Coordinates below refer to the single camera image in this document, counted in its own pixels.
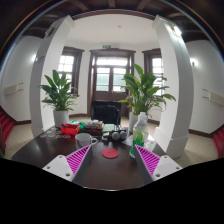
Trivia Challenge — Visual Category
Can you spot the black chair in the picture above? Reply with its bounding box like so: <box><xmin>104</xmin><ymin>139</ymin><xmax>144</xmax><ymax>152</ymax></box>
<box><xmin>91</xmin><ymin>100</ymin><xmax>122</xmax><ymax>126</ymax></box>

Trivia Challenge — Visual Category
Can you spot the white ceramic mug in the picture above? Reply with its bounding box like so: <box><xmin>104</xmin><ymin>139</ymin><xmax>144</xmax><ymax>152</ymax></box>
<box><xmin>74</xmin><ymin>132</ymin><xmax>99</xmax><ymax>150</ymax></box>

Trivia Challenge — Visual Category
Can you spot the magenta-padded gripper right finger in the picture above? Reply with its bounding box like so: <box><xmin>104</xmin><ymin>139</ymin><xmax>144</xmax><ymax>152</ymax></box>
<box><xmin>133</xmin><ymin>144</ymin><xmax>183</xmax><ymax>186</ymax></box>

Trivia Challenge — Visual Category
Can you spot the large-leafed potted plant, white pot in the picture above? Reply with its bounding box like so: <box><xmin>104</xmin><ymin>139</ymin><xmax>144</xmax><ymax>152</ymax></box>
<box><xmin>119</xmin><ymin>63</ymin><xmax>177</xmax><ymax>134</ymax></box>

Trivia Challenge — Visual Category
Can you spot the dark wooden glazed door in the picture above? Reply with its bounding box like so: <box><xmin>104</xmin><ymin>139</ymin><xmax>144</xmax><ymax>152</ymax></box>
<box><xmin>87</xmin><ymin>48</ymin><xmax>137</xmax><ymax>118</ymax></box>

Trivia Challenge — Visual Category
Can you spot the red box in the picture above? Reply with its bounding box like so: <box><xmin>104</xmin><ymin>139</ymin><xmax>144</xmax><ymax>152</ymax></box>
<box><xmin>60</xmin><ymin>123</ymin><xmax>81</xmax><ymax>136</ymax></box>

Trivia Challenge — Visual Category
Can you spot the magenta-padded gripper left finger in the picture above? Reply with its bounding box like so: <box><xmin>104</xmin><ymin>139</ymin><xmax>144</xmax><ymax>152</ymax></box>
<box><xmin>42</xmin><ymin>144</ymin><xmax>95</xmax><ymax>186</ymax></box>

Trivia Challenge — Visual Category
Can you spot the green notebook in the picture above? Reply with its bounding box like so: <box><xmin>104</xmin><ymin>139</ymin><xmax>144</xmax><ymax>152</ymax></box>
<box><xmin>102</xmin><ymin>123</ymin><xmax>116</xmax><ymax>133</ymax></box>

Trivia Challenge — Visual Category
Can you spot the flat round red coaster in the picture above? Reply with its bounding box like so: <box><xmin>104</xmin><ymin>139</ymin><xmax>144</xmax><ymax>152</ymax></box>
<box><xmin>101</xmin><ymin>147</ymin><xmax>120</xmax><ymax>160</ymax></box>

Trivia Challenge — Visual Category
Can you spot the small-leafed potted plant, white pot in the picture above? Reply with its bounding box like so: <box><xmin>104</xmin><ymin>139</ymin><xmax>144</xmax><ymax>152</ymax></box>
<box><xmin>38</xmin><ymin>69</ymin><xmax>78</xmax><ymax>128</ymax></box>

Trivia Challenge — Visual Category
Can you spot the clear green-labelled drink bottle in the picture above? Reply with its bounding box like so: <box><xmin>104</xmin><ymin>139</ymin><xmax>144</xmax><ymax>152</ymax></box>
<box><xmin>129</xmin><ymin>111</ymin><xmax>150</xmax><ymax>159</ymax></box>

